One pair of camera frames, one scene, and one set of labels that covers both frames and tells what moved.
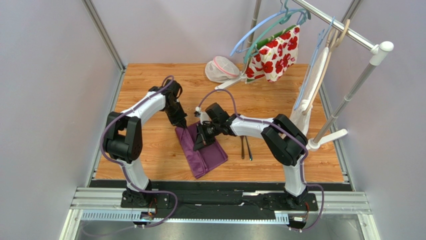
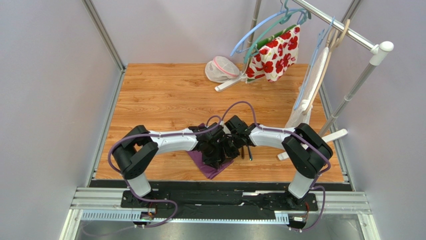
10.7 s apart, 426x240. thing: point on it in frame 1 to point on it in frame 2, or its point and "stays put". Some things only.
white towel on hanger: x=301 y=115 stays put
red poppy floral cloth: x=274 y=55 stays put
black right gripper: x=205 y=133 to x=242 y=141
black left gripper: x=180 y=121 to x=213 y=161
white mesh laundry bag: x=221 y=69 stays put
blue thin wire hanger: x=322 y=36 stays put
